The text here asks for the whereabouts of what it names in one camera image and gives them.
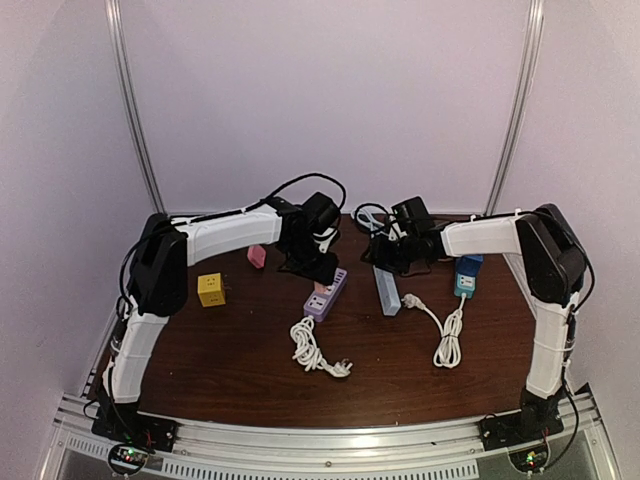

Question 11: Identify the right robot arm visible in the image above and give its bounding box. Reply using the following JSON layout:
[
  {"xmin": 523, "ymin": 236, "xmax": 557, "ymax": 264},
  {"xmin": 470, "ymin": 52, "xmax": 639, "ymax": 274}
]
[{"xmin": 352, "ymin": 197, "xmax": 593, "ymax": 399}]

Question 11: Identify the light blue power strip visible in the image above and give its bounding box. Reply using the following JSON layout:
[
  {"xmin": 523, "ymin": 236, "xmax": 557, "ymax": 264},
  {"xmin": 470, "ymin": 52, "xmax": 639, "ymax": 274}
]
[{"xmin": 373, "ymin": 267, "xmax": 402, "ymax": 317}]

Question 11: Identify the white coiled strip cable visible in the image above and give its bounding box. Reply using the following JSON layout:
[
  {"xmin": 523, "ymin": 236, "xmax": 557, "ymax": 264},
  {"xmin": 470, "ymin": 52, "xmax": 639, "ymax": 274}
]
[{"xmin": 289, "ymin": 314, "xmax": 354, "ymax": 379}]

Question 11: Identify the left aluminium frame post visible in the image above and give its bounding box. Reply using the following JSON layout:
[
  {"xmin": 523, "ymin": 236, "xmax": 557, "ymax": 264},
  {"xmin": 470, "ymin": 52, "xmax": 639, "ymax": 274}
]
[{"xmin": 104, "ymin": 0, "xmax": 166, "ymax": 213}]

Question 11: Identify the white cable with plug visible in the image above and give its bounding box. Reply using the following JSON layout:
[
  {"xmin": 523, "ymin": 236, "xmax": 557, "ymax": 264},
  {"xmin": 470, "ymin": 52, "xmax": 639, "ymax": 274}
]
[{"xmin": 401, "ymin": 292, "xmax": 467, "ymax": 370}]

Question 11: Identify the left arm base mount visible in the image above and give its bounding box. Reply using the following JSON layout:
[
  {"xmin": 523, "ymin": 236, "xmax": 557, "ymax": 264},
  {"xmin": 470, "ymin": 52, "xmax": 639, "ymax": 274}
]
[{"xmin": 91, "ymin": 387, "xmax": 178, "ymax": 453}]

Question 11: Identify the yellow cube adapter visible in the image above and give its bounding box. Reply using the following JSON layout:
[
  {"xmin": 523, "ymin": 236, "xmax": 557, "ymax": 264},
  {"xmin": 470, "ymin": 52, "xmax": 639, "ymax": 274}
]
[{"xmin": 197, "ymin": 273, "xmax": 227, "ymax": 308}]

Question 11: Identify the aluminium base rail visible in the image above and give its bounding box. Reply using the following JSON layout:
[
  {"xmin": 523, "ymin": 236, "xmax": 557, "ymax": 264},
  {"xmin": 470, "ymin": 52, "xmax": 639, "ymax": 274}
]
[{"xmin": 35, "ymin": 392, "xmax": 622, "ymax": 479}]

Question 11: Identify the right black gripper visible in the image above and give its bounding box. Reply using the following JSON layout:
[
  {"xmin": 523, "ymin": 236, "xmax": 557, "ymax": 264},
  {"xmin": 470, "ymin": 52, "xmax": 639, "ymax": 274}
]
[{"xmin": 362, "ymin": 233, "xmax": 420, "ymax": 275}]

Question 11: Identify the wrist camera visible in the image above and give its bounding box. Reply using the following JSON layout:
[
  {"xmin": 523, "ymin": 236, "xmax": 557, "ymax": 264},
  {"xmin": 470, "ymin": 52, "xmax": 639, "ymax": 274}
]
[
  {"xmin": 391, "ymin": 196, "xmax": 435, "ymax": 236},
  {"xmin": 301, "ymin": 192, "xmax": 340, "ymax": 234}
]

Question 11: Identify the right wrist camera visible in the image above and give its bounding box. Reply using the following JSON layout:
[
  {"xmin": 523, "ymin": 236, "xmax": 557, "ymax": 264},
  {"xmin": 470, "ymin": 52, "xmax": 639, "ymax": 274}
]
[{"xmin": 391, "ymin": 196, "xmax": 435, "ymax": 236}]

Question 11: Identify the teal blue socket box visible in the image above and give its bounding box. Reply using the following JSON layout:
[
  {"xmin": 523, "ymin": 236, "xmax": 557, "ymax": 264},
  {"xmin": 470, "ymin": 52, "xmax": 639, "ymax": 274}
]
[{"xmin": 454, "ymin": 255, "xmax": 484, "ymax": 300}]

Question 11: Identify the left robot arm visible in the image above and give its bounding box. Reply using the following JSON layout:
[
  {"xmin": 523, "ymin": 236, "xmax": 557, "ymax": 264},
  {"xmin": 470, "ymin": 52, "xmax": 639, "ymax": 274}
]
[{"xmin": 102, "ymin": 192, "xmax": 340, "ymax": 444}]

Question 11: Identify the purple power strip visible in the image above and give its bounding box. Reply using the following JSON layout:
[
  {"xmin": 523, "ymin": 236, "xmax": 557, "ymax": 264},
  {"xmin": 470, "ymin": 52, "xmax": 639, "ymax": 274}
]
[{"xmin": 303, "ymin": 268, "xmax": 348, "ymax": 322}]

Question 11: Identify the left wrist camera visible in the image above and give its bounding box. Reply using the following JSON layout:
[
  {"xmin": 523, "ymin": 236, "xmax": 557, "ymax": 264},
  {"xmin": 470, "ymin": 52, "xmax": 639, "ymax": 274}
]
[{"xmin": 301, "ymin": 192, "xmax": 340, "ymax": 234}]

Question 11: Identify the right aluminium frame post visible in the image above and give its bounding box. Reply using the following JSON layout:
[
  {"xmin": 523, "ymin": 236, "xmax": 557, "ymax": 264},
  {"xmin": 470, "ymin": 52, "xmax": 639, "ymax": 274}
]
[{"xmin": 484, "ymin": 0, "xmax": 545, "ymax": 215}]

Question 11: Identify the light blue strip cable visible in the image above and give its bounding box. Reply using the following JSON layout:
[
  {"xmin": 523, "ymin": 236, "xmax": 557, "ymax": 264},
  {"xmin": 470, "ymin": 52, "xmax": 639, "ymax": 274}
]
[{"xmin": 353, "ymin": 203, "xmax": 391, "ymax": 234}]

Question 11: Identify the pink flat adapter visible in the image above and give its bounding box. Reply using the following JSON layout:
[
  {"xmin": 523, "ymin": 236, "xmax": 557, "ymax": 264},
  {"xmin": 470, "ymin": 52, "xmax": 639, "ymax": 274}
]
[{"xmin": 247, "ymin": 245, "xmax": 267, "ymax": 269}]

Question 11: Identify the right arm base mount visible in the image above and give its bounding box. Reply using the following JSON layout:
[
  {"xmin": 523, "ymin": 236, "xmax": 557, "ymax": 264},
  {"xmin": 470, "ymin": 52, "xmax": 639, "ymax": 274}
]
[{"xmin": 478, "ymin": 389, "xmax": 564, "ymax": 451}]

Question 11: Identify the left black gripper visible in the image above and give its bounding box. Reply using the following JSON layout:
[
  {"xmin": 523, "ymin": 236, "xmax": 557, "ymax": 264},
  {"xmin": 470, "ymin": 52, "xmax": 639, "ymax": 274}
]
[{"xmin": 285, "ymin": 237, "xmax": 340, "ymax": 287}]

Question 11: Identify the pink charger plug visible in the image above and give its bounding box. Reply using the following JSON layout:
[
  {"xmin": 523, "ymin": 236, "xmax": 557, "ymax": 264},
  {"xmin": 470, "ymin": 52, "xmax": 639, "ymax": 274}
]
[{"xmin": 314, "ymin": 283, "xmax": 331, "ymax": 294}]

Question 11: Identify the aluminium frame post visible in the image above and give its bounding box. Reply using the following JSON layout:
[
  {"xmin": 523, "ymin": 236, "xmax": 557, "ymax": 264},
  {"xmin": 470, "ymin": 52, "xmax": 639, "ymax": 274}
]
[
  {"xmin": 484, "ymin": 0, "xmax": 545, "ymax": 215},
  {"xmin": 104, "ymin": 0, "xmax": 166, "ymax": 213}
]

